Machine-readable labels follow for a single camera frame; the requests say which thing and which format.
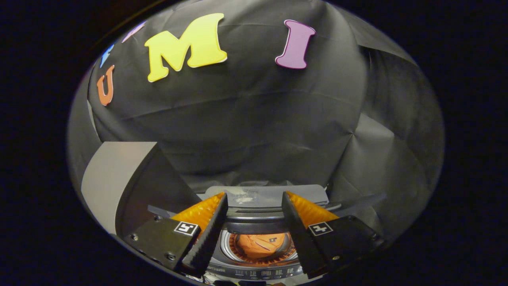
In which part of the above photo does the grey cabinet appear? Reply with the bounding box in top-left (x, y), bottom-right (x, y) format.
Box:
top-left (81, 142), bottom-right (201, 236)

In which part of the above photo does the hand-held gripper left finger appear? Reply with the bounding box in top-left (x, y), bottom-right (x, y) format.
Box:
top-left (124, 192), bottom-right (229, 278)

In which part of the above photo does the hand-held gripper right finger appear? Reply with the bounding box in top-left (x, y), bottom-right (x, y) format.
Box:
top-left (281, 191), bottom-right (385, 279)

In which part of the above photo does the orange polo shirt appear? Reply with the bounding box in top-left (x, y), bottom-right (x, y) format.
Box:
top-left (237, 233), bottom-right (287, 259)

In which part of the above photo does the black backdrop cloth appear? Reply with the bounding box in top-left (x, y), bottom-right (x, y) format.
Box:
top-left (67, 0), bottom-right (445, 239)

